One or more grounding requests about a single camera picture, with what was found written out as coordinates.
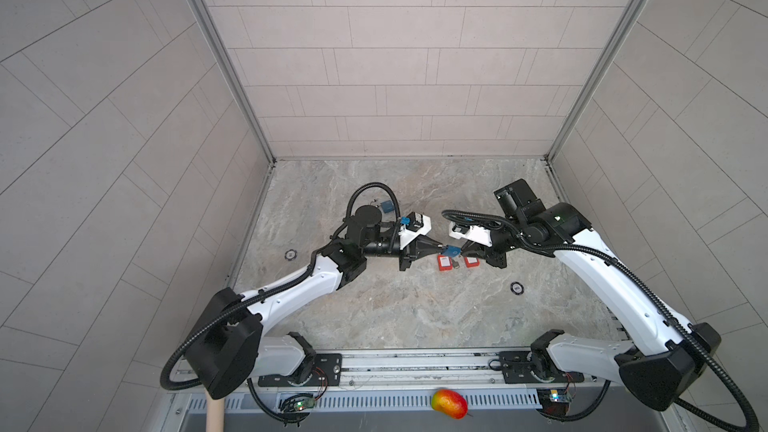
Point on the black ring marker right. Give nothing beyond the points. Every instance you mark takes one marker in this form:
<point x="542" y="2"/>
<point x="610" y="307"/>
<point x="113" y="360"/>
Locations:
<point x="517" y="288"/>

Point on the mango fruit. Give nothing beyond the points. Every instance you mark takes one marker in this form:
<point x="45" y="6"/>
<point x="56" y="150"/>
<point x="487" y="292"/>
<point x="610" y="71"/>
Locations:
<point x="450" y="403"/>

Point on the right circuit board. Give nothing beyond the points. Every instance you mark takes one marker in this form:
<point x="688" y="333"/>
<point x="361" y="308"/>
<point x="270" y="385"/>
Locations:
<point x="554" y="402"/>

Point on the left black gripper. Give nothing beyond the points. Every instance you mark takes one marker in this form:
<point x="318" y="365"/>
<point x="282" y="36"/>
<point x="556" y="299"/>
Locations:
<point x="405" y="250"/>

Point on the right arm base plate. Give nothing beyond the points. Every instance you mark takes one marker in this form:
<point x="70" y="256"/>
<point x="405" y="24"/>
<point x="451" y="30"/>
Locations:
<point x="525" y="367"/>

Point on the circuit board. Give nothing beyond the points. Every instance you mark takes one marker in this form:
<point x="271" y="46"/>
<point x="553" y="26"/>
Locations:
<point x="299" y="403"/>
<point x="554" y="402"/>

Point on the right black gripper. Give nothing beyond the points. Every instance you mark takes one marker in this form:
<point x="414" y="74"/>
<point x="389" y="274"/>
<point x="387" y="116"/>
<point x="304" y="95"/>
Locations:
<point x="486" y="252"/>

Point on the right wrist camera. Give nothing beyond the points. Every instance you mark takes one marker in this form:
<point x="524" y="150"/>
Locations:
<point x="472" y="233"/>

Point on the red padlock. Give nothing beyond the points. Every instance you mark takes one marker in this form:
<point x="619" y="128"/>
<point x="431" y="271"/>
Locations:
<point x="445" y="263"/>
<point x="471" y="262"/>

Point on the beige wooden handle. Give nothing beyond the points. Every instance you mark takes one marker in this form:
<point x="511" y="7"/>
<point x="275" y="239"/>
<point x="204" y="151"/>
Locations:
<point x="215" y="414"/>

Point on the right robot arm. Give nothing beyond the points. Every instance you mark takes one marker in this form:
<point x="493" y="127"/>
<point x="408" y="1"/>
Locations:
<point x="664" y="352"/>

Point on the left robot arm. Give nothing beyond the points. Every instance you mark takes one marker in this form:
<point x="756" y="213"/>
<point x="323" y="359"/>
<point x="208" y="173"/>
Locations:
<point x="230" y="342"/>

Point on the blue padlock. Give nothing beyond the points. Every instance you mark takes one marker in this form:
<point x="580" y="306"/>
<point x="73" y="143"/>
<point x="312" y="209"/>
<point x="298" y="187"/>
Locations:
<point x="386" y="206"/>
<point x="451" y="251"/>

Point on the aluminium rail frame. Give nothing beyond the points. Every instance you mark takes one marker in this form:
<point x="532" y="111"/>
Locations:
<point x="391" y="390"/>

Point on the left circuit board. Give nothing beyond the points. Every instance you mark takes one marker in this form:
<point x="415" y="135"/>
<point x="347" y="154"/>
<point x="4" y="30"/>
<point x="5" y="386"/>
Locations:
<point x="299" y="403"/>

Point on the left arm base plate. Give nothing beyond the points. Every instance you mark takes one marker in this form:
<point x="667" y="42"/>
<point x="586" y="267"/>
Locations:
<point x="323" y="369"/>

